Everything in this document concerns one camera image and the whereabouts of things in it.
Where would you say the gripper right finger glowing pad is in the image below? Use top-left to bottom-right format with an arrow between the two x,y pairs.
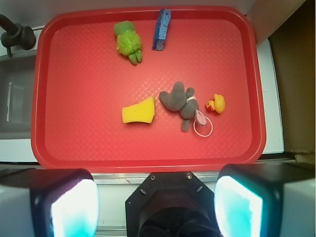
214,163 -> 316,237

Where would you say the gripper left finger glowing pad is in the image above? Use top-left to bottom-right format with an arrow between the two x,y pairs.
0,168 -> 100,237

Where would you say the yellow sponge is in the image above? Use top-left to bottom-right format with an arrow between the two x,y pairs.
121,96 -> 155,123

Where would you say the blue sponge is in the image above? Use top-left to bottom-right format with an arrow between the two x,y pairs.
152,8 -> 171,51

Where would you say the yellow rubber duck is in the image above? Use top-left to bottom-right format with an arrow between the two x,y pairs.
205,93 -> 226,114

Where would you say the grey plush mouse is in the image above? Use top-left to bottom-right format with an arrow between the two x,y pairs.
158,81 -> 213,138

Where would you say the brown cardboard box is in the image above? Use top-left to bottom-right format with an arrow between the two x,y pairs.
269,0 -> 316,163

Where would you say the red plastic tray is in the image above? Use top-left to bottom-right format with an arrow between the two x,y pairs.
31,6 -> 266,173

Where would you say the dark sink faucet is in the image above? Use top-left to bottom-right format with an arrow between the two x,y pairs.
0,14 -> 37,57

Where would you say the green fuzzy plush toy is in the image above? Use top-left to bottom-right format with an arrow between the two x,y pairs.
114,21 -> 142,65

